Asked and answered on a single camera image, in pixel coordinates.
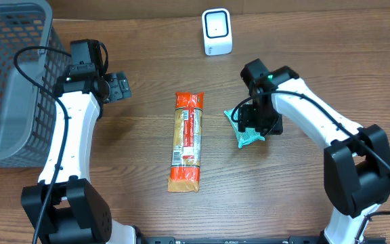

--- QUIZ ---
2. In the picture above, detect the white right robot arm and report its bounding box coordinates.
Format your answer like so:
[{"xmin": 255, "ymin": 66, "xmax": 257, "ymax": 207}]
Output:
[{"xmin": 233, "ymin": 60, "xmax": 390, "ymax": 243}]

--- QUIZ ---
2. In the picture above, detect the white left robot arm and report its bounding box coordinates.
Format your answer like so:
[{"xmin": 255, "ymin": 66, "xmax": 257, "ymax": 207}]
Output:
[{"xmin": 21, "ymin": 72, "xmax": 141, "ymax": 243}]

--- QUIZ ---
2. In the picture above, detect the grey plastic mesh basket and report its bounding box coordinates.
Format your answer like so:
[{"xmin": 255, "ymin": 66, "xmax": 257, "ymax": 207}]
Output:
[{"xmin": 0, "ymin": 0, "xmax": 71, "ymax": 167}]

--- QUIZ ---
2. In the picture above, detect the white barcode scanner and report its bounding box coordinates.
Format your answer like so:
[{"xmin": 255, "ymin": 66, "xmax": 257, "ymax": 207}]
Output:
[{"xmin": 201, "ymin": 8, "xmax": 233, "ymax": 56}]

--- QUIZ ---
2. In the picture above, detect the long orange noodle package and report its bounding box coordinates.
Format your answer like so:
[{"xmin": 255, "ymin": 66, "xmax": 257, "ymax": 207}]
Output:
[{"xmin": 168, "ymin": 91, "xmax": 204, "ymax": 192}]

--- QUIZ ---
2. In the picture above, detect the teal tissue packet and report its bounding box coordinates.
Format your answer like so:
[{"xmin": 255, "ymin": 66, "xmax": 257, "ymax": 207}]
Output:
[{"xmin": 224, "ymin": 109, "xmax": 265, "ymax": 149}]

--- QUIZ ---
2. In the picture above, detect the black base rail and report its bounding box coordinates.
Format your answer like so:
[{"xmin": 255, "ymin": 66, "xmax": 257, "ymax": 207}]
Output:
[{"xmin": 137, "ymin": 236, "xmax": 327, "ymax": 244}]

